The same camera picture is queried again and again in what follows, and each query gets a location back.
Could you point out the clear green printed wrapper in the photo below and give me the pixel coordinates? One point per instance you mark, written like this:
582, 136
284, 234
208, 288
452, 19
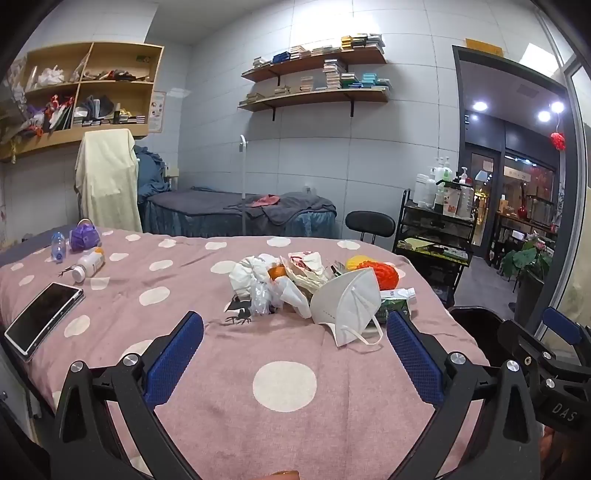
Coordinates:
263, 302

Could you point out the black trolley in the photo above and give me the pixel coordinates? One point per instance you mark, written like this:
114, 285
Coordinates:
438, 219

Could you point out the white face mask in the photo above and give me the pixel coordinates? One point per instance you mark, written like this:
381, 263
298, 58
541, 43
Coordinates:
344, 300

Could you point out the white red printed paper bag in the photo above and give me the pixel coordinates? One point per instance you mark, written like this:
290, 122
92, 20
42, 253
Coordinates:
307, 265

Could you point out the black hair clip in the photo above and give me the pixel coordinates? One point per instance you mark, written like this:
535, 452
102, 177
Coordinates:
67, 271

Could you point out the yellow foam fruit net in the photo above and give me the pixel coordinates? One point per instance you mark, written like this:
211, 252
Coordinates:
355, 263

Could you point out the black chair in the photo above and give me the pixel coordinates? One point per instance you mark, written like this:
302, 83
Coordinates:
369, 224

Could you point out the white pill bottle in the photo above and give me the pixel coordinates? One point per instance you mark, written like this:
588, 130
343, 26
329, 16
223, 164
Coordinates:
90, 264

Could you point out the red foam fruit net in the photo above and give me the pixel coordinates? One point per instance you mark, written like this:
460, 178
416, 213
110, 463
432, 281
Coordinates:
385, 276

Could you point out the yellow sign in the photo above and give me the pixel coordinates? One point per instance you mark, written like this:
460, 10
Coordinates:
484, 47

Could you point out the stacks of books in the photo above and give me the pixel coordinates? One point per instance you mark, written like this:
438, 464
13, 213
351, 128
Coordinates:
334, 76
355, 42

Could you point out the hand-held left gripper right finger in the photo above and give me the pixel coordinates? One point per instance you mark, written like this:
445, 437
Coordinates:
415, 360

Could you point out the blue cloth pile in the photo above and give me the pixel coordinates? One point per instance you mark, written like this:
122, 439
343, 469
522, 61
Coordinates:
150, 175

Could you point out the round ceiling light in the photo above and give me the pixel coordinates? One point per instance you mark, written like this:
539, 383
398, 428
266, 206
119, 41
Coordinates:
544, 116
480, 106
557, 107

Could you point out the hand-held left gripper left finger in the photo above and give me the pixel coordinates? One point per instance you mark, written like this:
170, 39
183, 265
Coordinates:
175, 355

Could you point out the cream cloth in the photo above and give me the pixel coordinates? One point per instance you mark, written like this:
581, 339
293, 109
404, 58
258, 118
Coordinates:
108, 180

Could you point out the white plastic bag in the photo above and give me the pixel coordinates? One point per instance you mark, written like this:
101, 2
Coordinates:
48, 76

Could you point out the white floor lamp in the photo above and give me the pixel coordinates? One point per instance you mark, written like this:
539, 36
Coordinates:
243, 184

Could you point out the small clear bottle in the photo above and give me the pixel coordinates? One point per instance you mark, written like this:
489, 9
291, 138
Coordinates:
58, 247

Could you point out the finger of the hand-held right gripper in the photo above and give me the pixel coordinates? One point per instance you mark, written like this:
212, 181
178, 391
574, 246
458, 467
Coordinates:
517, 334
561, 325

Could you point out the green white drink carton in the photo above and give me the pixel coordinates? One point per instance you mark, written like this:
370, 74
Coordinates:
397, 295

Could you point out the red cloth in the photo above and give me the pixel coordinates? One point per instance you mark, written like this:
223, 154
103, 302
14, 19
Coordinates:
265, 200

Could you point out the wooden shelf cabinet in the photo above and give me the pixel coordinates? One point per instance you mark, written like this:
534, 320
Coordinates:
156, 92

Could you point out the potted plant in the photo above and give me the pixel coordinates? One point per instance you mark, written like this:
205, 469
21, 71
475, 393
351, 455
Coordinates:
526, 258

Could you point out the purple plastic toy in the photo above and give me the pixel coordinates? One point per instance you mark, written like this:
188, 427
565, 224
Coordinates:
84, 236

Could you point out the black smartphone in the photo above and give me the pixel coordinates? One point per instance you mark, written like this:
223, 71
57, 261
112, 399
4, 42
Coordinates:
44, 316

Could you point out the crumpled white tissue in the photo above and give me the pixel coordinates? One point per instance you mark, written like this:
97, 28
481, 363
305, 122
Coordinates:
247, 274

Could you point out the grey door frame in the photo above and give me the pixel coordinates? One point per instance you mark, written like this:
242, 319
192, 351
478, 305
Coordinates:
457, 138

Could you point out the black trash bin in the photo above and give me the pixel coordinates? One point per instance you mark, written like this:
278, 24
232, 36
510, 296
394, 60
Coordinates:
475, 332

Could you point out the wooden wall shelf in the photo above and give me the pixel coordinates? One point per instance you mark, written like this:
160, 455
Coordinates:
323, 97
323, 60

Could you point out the red hanging ornament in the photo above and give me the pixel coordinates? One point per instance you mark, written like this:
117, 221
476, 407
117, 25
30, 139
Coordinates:
557, 141

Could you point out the wall poster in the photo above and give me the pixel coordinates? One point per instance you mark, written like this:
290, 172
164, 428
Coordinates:
157, 110

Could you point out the massage bed grey cover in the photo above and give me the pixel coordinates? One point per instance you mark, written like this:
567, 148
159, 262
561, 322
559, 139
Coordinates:
207, 212

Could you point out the yellow paper pad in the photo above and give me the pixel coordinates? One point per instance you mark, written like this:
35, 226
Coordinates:
418, 243

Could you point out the group of bottles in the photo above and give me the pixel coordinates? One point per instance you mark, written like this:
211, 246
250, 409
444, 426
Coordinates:
450, 198

